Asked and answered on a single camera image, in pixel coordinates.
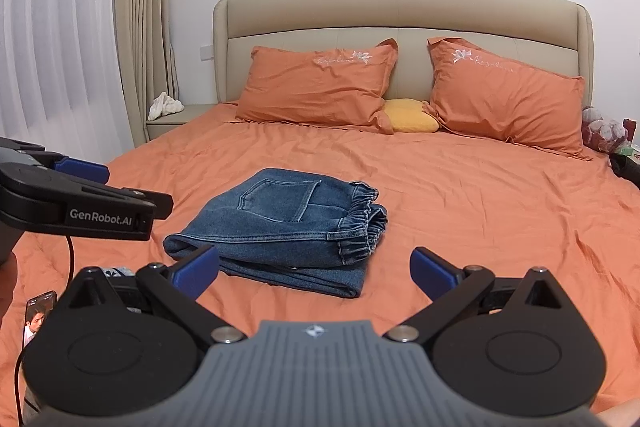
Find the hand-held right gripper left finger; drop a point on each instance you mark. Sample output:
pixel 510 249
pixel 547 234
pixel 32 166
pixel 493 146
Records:
pixel 197 272

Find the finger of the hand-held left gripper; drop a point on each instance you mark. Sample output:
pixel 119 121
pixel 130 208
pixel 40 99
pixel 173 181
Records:
pixel 82 171
pixel 130 202

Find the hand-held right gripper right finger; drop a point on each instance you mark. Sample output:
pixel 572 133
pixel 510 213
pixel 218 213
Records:
pixel 432 272

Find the blue denim pants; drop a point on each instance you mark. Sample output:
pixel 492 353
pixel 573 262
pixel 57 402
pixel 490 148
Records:
pixel 280 222

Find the bed with orange sheet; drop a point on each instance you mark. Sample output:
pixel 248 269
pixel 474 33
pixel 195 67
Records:
pixel 475 207

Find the beige nightstand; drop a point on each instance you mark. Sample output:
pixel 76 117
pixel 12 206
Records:
pixel 175 114

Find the crumpled white cloth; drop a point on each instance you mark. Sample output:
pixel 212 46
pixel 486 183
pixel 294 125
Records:
pixel 164 105

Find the black smartphone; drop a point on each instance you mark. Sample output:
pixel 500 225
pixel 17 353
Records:
pixel 40 317

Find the white sheer curtain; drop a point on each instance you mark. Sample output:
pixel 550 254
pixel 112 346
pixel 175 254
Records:
pixel 55 22

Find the small yellow pillow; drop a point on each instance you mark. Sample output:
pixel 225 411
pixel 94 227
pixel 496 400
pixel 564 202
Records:
pixel 410 114

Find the beige curtain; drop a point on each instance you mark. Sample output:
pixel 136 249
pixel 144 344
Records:
pixel 145 22

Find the orange pillow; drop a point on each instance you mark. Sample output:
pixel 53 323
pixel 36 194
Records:
pixel 315 87
pixel 505 97

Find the dark nightstand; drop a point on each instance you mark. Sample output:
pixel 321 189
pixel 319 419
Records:
pixel 627 169

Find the pink plush toy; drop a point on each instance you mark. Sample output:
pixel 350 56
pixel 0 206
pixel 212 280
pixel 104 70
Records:
pixel 602 129

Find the beige padded headboard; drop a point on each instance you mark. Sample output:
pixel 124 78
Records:
pixel 400 17

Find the white wall socket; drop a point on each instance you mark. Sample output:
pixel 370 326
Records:
pixel 206 52

